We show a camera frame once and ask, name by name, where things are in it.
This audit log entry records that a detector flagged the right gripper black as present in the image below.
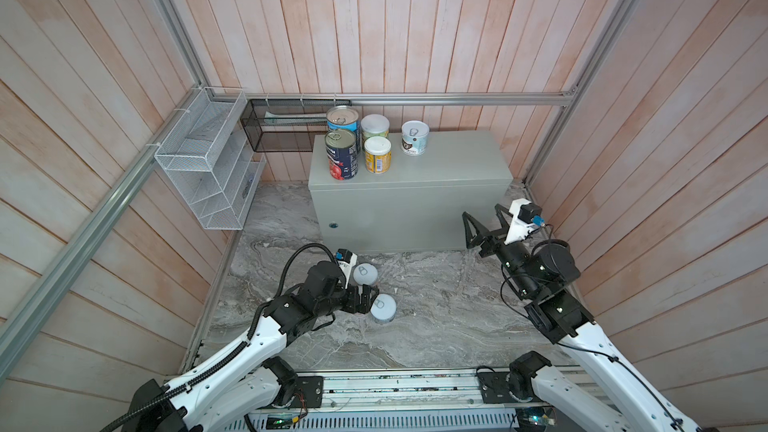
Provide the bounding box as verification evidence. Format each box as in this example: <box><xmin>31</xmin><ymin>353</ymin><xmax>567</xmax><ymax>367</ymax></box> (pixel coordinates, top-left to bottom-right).
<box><xmin>465</xmin><ymin>205</ymin><xmax>536</xmax><ymax>300</ymax></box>

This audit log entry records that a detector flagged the pull-tab can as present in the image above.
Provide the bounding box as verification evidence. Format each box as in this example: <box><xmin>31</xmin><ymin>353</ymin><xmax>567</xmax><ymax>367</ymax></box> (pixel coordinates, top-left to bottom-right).
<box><xmin>370</xmin><ymin>294</ymin><xmax>397</xmax><ymax>323</ymax></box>
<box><xmin>352</xmin><ymin>263</ymin><xmax>379</xmax><ymax>286</ymax></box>
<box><xmin>401</xmin><ymin>120</ymin><xmax>430</xmax><ymax>156</ymax></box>

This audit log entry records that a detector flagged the orange can white lid front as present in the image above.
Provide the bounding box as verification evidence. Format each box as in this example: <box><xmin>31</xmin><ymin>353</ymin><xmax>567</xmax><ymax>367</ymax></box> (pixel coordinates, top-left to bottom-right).
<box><xmin>364</xmin><ymin>136</ymin><xmax>392</xmax><ymax>174</ymax></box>

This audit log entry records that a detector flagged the orange can white lid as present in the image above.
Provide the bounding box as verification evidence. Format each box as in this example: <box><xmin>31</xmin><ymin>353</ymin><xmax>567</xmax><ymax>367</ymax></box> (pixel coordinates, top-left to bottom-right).
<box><xmin>360</xmin><ymin>114</ymin><xmax>390</xmax><ymax>141</ymax></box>
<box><xmin>364</xmin><ymin>136</ymin><xmax>392</xmax><ymax>174</ymax></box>

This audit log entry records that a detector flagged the dark tomato can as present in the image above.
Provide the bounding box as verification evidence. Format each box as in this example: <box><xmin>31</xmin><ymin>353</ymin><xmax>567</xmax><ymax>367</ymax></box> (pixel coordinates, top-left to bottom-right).
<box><xmin>325</xmin><ymin>129</ymin><xmax>358</xmax><ymax>180</ymax></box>

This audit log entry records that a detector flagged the blue soup can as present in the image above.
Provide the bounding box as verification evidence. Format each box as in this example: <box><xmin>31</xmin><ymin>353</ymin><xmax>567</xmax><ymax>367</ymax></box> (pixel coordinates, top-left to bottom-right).
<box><xmin>326</xmin><ymin>105</ymin><xmax>362</xmax><ymax>151</ymax></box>

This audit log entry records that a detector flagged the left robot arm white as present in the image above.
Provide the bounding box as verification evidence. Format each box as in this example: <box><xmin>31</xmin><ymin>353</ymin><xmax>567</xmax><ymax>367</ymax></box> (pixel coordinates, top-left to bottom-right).
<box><xmin>105</xmin><ymin>261</ymin><xmax>379</xmax><ymax>431</ymax></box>

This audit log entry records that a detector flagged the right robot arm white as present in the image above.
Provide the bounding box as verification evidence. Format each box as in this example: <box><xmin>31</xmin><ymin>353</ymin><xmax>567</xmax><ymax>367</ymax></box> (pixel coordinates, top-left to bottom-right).
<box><xmin>462</xmin><ymin>199</ymin><xmax>700</xmax><ymax>431</ymax></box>

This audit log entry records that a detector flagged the grey metal cabinet box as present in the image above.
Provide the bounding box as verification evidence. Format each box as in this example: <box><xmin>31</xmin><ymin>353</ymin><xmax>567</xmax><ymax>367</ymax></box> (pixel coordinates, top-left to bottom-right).
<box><xmin>308</xmin><ymin>131</ymin><xmax>513</xmax><ymax>255</ymax></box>

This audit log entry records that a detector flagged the black mesh basket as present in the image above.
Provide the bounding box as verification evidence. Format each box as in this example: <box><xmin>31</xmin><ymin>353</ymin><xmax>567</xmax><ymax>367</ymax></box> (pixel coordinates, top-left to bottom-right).
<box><xmin>240</xmin><ymin>99</ymin><xmax>351</xmax><ymax>153</ymax></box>

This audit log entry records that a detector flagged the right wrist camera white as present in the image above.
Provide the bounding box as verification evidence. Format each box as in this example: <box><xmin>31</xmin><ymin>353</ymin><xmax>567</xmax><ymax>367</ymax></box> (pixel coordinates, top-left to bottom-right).
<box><xmin>505</xmin><ymin>198</ymin><xmax>546</xmax><ymax>244</ymax></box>

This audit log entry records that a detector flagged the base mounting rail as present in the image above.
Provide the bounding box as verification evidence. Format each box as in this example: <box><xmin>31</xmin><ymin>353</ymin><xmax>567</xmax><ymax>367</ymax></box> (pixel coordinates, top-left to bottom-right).
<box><xmin>228</xmin><ymin>367</ymin><xmax>579</xmax><ymax>431</ymax></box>

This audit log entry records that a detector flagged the white wire mesh shelf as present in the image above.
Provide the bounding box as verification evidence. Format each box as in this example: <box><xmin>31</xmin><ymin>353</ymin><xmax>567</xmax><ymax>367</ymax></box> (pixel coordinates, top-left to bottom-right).
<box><xmin>155</xmin><ymin>87</ymin><xmax>264</xmax><ymax>231</ymax></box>

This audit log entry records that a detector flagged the aluminium frame rail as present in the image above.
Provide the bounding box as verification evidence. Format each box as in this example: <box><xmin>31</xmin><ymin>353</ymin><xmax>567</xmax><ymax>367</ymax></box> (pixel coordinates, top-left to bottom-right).
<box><xmin>1</xmin><ymin>0</ymin><xmax>620</xmax><ymax>385</ymax></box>

